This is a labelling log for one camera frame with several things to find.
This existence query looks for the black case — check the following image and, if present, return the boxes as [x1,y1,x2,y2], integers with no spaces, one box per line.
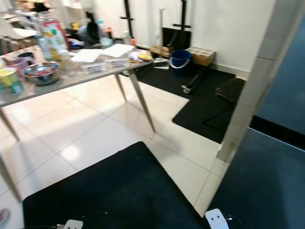
[161,27,191,50]

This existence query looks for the blue plastic bucket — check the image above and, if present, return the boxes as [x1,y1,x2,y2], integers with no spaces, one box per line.
[169,49,193,78]

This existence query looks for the black foam puzzle mat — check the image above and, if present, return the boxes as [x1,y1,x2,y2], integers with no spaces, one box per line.
[207,128,305,229]

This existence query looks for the water bottle teal cap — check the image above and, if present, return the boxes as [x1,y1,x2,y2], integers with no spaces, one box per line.
[98,20,109,47]

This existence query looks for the white square container lid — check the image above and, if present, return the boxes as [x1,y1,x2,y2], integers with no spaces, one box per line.
[71,49,103,63]
[101,44,134,58]

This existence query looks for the light wooden table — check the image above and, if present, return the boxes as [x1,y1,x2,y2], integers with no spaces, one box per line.
[0,42,165,203]

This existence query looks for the yellow green Maggi noodle cup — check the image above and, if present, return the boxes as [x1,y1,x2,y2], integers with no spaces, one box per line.
[0,68,24,94]

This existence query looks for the black wheeled pole stand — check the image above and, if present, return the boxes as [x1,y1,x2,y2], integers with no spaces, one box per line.
[173,0,208,94]

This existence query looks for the large black floor mat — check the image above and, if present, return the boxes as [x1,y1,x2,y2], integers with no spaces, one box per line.
[136,67,247,144]

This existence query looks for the wooden compartment crate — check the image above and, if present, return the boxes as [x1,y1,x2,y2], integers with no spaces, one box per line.
[186,47,216,67]

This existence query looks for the black round kitchen appliance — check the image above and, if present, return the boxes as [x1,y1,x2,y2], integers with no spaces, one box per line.
[77,21,101,47]

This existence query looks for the small clear bottle white cap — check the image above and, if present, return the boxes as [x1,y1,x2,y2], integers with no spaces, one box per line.
[62,50,77,77]

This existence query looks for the clear labelled plastic container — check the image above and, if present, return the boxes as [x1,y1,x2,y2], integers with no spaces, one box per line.
[82,61,106,73]
[106,57,129,68]

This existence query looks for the colourful snack packet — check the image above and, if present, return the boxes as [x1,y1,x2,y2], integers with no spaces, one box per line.
[129,50,153,63]

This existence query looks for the steel bowl of red berries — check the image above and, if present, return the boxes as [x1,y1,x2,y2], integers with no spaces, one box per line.
[24,62,61,86]

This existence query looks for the black flat foam block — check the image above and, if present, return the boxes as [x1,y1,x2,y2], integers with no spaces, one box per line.
[214,77,246,103]

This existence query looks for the grey robot left foot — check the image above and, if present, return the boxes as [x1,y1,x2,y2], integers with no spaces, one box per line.
[63,219,84,229]

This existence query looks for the clear purple measuring jug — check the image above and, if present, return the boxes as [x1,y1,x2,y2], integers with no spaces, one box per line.
[7,56,31,76]

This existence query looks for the Peel Fresh juice carton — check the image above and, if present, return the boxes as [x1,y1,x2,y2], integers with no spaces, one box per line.
[44,19,68,57]

